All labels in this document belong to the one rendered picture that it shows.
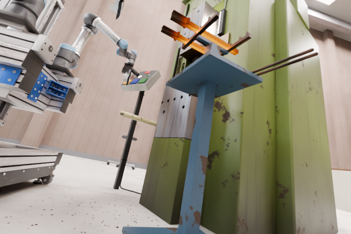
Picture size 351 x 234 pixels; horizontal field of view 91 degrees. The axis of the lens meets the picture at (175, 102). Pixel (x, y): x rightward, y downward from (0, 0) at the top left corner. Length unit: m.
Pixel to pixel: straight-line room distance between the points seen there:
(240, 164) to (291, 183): 0.45
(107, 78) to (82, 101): 0.92
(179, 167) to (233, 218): 0.37
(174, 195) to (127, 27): 5.63
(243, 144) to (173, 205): 0.51
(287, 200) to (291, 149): 0.32
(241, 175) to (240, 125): 0.28
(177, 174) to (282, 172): 0.72
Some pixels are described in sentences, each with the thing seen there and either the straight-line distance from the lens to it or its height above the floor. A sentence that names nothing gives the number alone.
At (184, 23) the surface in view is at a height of 0.98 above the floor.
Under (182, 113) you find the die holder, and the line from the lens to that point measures 1.18.
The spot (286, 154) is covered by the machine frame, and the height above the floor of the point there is 0.50.
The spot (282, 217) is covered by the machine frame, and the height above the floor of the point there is 0.12.
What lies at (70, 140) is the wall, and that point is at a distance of 5.09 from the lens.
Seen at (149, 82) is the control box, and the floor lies 1.00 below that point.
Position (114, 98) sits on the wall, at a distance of 5.09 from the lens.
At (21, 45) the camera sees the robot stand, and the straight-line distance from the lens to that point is 1.10.
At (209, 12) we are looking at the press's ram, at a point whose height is 1.68.
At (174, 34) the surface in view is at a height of 1.00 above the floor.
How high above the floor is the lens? 0.32
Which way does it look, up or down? 19 degrees up
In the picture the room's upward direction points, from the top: 11 degrees clockwise
